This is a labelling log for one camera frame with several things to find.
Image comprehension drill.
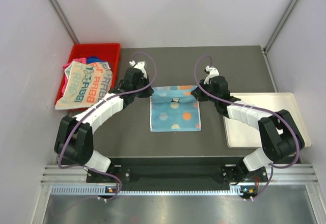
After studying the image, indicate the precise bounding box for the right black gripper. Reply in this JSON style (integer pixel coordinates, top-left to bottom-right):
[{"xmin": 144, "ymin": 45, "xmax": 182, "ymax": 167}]
[{"xmin": 192, "ymin": 79, "xmax": 220, "ymax": 103}]

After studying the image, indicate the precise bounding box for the beige rabbit letter towel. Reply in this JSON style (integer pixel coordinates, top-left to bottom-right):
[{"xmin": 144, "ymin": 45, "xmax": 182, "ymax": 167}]
[{"xmin": 55, "ymin": 61, "xmax": 113, "ymax": 110}]

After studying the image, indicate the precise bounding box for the blue polka dot towel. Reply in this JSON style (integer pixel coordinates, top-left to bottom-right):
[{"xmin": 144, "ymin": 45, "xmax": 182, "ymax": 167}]
[{"xmin": 150, "ymin": 85, "xmax": 201, "ymax": 132}]

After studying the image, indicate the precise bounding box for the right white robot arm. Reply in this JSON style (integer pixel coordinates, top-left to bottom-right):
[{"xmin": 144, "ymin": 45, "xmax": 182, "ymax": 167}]
[{"xmin": 191, "ymin": 76, "xmax": 305, "ymax": 181}]

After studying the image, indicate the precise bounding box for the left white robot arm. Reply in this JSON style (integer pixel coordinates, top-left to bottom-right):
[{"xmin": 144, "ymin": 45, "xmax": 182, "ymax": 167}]
[{"xmin": 54, "ymin": 61, "xmax": 153, "ymax": 182}]

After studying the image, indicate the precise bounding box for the dark blue towel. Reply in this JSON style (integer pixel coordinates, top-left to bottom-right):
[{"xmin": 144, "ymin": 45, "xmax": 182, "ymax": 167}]
[{"xmin": 86, "ymin": 56, "xmax": 111, "ymax": 68}]

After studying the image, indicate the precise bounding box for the white plastic tray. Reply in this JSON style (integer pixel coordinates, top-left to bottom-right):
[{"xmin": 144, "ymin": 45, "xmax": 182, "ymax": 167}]
[{"xmin": 224, "ymin": 93, "xmax": 312, "ymax": 149}]

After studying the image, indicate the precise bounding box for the pink towel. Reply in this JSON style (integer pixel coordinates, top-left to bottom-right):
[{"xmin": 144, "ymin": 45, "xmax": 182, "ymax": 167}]
[{"xmin": 62, "ymin": 57, "xmax": 88, "ymax": 97}]

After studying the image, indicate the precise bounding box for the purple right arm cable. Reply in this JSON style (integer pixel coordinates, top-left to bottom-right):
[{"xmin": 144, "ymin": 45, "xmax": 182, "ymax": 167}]
[{"xmin": 194, "ymin": 54, "xmax": 301, "ymax": 199}]

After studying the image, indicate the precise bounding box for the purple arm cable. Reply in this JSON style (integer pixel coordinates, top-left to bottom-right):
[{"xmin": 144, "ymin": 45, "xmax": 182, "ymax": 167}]
[
  {"xmin": 194, "ymin": 54, "xmax": 301, "ymax": 199},
  {"xmin": 58, "ymin": 52, "xmax": 156, "ymax": 202}
]

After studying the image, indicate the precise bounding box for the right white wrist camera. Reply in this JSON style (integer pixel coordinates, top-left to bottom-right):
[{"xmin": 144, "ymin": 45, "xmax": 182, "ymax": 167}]
[{"xmin": 203, "ymin": 65, "xmax": 220, "ymax": 85}]

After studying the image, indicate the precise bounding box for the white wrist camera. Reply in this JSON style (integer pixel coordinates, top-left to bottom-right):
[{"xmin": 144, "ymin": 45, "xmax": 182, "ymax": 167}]
[
  {"xmin": 129, "ymin": 60, "xmax": 148, "ymax": 78},
  {"xmin": 203, "ymin": 65, "xmax": 220, "ymax": 85}
]

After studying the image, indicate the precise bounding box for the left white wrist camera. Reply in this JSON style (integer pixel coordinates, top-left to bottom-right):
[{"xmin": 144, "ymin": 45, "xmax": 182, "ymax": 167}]
[{"xmin": 129, "ymin": 60, "xmax": 148, "ymax": 78}]

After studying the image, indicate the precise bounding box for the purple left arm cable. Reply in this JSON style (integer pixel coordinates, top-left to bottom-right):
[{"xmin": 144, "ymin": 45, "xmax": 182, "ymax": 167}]
[{"xmin": 58, "ymin": 52, "xmax": 156, "ymax": 202}]

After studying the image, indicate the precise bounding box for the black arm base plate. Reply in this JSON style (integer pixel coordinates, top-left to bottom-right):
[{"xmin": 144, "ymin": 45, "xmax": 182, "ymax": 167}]
[{"xmin": 86, "ymin": 157, "xmax": 265, "ymax": 187}]

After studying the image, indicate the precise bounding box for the aluminium frame rail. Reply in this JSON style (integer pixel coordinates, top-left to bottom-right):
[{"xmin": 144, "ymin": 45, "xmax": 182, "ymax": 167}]
[{"xmin": 41, "ymin": 164, "xmax": 318, "ymax": 185}]

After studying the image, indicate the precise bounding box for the grey slotted cable duct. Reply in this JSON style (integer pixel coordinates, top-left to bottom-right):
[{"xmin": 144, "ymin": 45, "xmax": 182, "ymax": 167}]
[{"xmin": 51, "ymin": 185, "xmax": 243, "ymax": 196}]

